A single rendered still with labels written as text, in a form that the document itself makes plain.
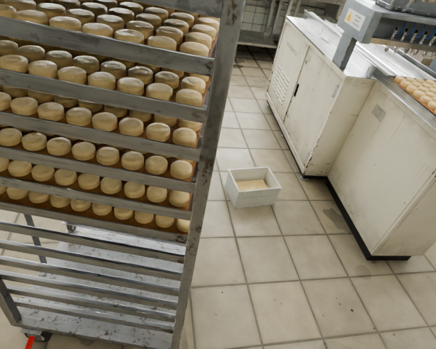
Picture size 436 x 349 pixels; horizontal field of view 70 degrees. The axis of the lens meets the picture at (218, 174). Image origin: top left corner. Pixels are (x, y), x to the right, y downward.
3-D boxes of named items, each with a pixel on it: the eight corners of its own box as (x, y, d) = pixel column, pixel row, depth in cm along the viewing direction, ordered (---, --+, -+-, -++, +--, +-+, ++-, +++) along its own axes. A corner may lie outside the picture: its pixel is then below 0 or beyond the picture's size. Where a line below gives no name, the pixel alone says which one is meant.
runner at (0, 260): (189, 290, 99) (190, 285, 97) (188, 298, 97) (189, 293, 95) (-10, 254, 98) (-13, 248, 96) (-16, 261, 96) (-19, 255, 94)
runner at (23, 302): (183, 327, 116) (183, 324, 114) (180, 335, 114) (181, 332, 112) (13, 297, 115) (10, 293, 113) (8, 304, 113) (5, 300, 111)
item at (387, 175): (322, 184, 235) (379, 69, 178) (362, 186, 241) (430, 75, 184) (364, 264, 182) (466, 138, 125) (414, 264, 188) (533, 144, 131)
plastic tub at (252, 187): (262, 183, 224) (268, 166, 214) (275, 205, 209) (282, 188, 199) (223, 186, 215) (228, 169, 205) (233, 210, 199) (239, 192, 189)
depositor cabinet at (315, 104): (262, 102, 326) (286, 16, 273) (324, 108, 339) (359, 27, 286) (299, 183, 231) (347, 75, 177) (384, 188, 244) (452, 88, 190)
